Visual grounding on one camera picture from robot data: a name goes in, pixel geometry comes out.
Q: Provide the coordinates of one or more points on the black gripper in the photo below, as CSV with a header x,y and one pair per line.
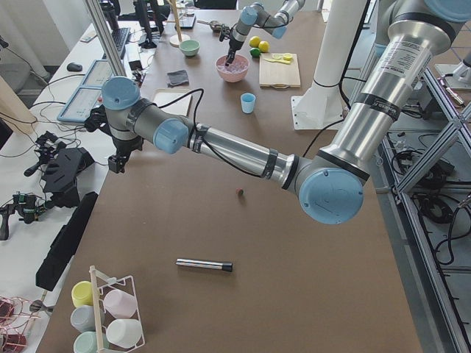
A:
x,y
233,47
126,145

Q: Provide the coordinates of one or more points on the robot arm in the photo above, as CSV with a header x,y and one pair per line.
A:
x,y
255,15
328,185

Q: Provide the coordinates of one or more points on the steel ice scoop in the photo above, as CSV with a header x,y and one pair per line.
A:
x,y
216,26

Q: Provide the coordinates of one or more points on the blue cup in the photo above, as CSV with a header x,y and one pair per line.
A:
x,y
247,102

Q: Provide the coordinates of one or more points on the wooden cup tree stand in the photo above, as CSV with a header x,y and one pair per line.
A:
x,y
173,33

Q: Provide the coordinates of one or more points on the yellow cup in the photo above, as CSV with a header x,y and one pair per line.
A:
x,y
81,294

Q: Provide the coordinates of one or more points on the pink cup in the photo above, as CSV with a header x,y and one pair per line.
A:
x,y
120,304

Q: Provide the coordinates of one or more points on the grey cup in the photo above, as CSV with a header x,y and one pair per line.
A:
x,y
83,319

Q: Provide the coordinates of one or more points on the white cup rack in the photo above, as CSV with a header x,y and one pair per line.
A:
x,y
117,318

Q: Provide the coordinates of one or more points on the white cup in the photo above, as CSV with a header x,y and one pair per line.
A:
x,y
125,332

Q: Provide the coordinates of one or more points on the mint cup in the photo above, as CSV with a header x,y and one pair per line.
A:
x,y
85,342

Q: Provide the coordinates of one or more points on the pink bowl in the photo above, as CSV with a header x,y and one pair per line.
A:
x,y
234,72

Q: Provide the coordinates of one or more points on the green lime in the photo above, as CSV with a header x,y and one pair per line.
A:
x,y
255,52

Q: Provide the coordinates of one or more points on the yellow lemon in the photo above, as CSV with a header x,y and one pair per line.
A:
x,y
254,41
264,46

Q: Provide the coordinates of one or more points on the mint green bowl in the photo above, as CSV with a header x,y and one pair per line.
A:
x,y
189,48

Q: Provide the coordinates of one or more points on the wooden cutting board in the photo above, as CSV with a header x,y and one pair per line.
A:
x,y
278,75

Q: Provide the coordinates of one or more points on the lemon slices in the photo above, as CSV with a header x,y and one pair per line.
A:
x,y
285,59

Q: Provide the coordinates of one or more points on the grey folded cloth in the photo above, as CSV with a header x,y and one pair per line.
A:
x,y
176,78

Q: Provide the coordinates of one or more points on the teach pendant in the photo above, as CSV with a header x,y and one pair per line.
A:
x,y
98,73
79,106

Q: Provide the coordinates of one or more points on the white rabbit tray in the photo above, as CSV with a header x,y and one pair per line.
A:
x,y
172,101

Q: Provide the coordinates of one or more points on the long black box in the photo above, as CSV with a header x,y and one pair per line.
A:
x,y
65,245

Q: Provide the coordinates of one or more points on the black computer mouse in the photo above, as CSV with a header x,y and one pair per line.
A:
x,y
74,67

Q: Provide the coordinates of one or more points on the black keyboard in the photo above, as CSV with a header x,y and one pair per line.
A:
x,y
120,39

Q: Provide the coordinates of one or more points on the steel muddler black tip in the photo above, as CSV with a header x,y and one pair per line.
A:
x,y
220,266

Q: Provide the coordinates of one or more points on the steel jigger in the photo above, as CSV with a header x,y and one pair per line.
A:
x,y
37,306

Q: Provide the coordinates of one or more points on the copper wire bottle rack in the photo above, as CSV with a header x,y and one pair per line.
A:
x,y
16,322

